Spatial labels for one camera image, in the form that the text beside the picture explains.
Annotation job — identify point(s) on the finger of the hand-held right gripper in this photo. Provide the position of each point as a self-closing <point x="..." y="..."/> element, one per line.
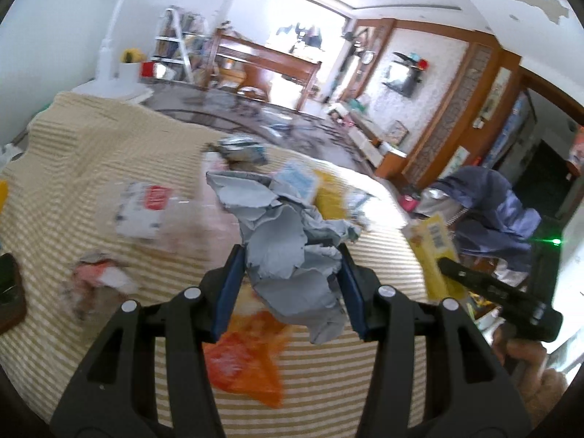
<point x="502" y="294"/>

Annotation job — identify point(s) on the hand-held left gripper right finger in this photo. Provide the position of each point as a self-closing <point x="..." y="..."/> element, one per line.
<point x="351" y="292"/>

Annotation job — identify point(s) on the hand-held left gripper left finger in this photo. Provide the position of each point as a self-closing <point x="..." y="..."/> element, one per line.
<point x="230" y="292"/>

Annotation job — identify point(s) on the grey paper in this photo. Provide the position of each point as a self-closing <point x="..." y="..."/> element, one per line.
<point x="283" y="246"/>

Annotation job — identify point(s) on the orange plastic wrapper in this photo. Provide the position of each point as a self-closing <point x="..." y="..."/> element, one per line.
<point x="246" y="365"/>

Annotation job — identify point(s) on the yellow carton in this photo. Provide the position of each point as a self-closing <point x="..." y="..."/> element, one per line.
<point x="433" y="246"/>

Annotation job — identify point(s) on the yellow plastic packet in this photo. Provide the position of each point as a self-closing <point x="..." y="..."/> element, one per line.
<point x="331" y="200"/>

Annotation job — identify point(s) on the white red label packet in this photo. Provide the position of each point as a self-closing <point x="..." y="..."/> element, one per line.
<point x="141" y="205"/>

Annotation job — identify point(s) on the pink orange wrapper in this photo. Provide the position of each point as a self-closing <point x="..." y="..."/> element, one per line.
<point x="96" y="278"/>

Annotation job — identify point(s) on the person's right hand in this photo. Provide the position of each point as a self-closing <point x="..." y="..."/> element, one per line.
<point x="531" y="365"/>

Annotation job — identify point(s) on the blue jacket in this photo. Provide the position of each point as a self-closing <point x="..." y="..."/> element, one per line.
<point x="483" y="210"/>

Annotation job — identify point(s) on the small red object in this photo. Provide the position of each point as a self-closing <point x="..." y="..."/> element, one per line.
<point x="407" y="201"/>

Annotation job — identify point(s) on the blue white plastic packet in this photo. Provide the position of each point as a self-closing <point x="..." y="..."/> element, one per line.
<point x="296" y="180"/>

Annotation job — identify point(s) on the crumpled silver foil wrapper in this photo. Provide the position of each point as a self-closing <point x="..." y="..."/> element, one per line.
<point x="242" y="148"/>

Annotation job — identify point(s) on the low wooden white cabinet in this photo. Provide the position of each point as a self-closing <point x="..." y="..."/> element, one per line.
<point x="365" y="139"/>

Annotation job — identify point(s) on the wooden partition screen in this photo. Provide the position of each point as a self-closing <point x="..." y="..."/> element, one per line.
<point x="456" y="137"/>

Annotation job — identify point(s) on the patterned grey rug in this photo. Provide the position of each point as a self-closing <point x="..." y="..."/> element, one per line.
<point x="205" y="109"/>

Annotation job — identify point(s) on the striped beige blanket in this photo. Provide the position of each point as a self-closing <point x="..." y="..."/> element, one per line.
<point x="91" y="146"/>

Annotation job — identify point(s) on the dark brown object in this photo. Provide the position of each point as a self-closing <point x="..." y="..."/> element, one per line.
<point x="11" y="292"/>

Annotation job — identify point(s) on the wooden bench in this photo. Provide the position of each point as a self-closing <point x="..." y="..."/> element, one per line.
<point x="264" y="54"/>

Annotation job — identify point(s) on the yellow plastic toy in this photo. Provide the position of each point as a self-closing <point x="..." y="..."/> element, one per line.
<point x="2" y="196"/>

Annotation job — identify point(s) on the yellow small object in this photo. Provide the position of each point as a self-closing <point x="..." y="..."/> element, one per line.
<point x="131" y="55"/>

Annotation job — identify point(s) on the white metal shelf rack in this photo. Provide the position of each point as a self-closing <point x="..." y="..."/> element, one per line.
<point x="175" y="41"/>

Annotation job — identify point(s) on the hanging clothes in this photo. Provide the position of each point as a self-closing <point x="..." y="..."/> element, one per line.
<point x="301" y="34"/>

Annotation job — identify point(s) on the picture frame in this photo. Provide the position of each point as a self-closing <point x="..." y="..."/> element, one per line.
<point x="399" y="132"/>

